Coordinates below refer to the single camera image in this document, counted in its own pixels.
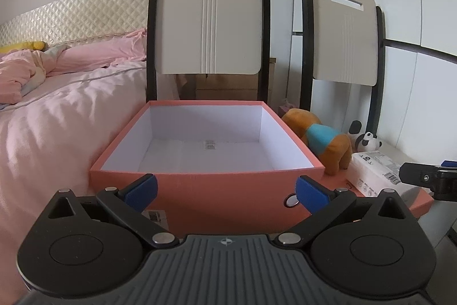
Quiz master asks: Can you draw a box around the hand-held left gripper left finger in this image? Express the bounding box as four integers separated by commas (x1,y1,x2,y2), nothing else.
46,174,180,249

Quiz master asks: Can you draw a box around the crumpled pink blanket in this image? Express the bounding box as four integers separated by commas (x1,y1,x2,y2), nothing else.
0,49,48,106

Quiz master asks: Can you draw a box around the salmon pink storage box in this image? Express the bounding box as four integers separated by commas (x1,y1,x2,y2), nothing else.
89,100,325,236

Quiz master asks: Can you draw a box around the salmon pink box lid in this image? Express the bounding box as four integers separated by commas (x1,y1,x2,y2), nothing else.
332,181,435,218

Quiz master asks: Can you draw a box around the cream quilted bed headboard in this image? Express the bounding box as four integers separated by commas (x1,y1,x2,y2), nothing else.
0,0,151,48

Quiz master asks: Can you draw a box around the orange plush dog toy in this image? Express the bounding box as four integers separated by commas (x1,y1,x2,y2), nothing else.
282,108,353,176

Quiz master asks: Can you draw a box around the small pink block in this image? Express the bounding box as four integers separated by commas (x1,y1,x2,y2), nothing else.
280,98,295,118

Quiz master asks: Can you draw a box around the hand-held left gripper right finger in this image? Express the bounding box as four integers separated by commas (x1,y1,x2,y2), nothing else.
273,175,416,250

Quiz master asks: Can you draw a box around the cream chair with black frame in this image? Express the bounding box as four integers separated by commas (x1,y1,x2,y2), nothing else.
301,0,386,149
146,0,271,110

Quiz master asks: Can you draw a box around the light pink duvet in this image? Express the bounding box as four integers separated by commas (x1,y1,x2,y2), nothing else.
0,59,149,293

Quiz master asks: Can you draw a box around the pink pillow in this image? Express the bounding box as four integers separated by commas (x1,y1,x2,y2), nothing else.
42,28,148,73

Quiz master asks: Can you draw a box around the wooden nightstand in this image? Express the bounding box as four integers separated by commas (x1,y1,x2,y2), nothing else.
179,57,278,109

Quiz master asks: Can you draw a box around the white tissue pack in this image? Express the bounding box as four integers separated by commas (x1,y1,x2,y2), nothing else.
346,149,434,198

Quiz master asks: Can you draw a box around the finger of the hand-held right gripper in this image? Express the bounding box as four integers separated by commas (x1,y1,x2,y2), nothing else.
399,160,457,200

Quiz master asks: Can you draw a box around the panda plush toy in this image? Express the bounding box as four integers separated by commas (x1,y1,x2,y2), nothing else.
348,120,382,153

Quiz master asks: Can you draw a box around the yellow plush toy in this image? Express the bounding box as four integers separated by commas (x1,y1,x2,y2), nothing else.
0,41,47,54

